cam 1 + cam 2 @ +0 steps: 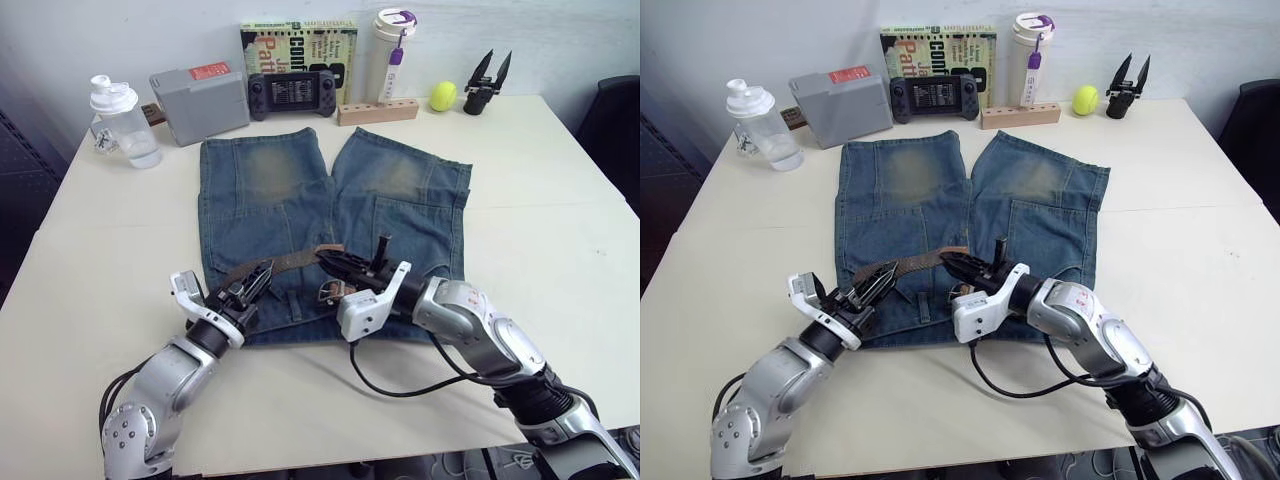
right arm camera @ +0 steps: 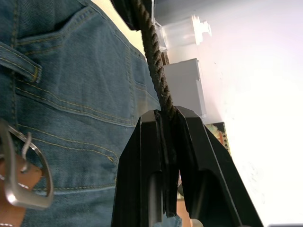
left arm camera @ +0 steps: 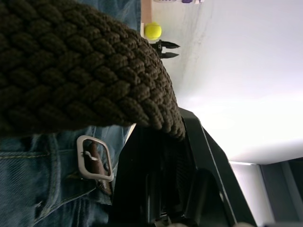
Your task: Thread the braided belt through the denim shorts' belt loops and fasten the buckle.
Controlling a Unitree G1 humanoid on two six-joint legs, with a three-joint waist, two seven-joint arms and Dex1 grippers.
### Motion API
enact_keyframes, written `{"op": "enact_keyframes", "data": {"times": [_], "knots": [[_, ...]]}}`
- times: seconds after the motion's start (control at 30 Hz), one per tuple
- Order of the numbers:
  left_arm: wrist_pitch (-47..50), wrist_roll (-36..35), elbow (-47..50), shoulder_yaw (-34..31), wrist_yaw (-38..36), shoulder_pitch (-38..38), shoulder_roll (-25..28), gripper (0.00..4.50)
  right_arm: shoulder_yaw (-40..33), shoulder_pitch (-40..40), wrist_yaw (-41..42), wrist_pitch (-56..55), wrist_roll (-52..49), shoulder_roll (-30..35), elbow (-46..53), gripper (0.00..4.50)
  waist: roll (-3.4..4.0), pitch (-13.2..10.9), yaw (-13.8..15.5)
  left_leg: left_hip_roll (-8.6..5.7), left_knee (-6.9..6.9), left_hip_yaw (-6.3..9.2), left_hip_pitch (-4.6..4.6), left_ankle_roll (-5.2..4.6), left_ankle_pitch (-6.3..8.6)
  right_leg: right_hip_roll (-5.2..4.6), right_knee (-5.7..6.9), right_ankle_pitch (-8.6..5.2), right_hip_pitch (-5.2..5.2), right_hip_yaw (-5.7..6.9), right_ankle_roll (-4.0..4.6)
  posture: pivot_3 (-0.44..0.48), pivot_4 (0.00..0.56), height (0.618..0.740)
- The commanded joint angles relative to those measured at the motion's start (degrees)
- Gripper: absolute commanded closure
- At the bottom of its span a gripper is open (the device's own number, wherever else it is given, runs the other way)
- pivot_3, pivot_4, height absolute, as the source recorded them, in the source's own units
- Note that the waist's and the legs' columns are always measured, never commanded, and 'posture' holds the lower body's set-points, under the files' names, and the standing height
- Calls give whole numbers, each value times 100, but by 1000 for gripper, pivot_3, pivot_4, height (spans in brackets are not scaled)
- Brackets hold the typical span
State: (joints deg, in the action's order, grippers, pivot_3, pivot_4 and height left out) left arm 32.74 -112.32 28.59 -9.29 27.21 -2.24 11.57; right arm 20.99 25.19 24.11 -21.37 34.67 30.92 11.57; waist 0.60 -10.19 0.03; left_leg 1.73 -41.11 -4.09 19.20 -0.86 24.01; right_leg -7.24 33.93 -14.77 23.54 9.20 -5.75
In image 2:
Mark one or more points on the dark braided belt with buckle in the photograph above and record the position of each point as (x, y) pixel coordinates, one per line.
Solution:
(154, 59)

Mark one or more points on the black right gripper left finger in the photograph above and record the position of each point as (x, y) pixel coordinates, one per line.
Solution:
(137, 170)

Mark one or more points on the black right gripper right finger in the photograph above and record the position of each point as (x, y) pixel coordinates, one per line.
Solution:
(208, 160)

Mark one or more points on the colourful printed box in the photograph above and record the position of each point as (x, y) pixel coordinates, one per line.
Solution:
(222, 137)

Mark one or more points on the clear plastic container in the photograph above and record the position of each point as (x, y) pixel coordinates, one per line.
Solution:
(180, 33)

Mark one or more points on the blue denim shorts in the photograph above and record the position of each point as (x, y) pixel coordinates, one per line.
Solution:
(82, 82)

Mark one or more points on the grey plastic box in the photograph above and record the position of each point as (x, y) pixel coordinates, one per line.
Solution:
(184, 85)

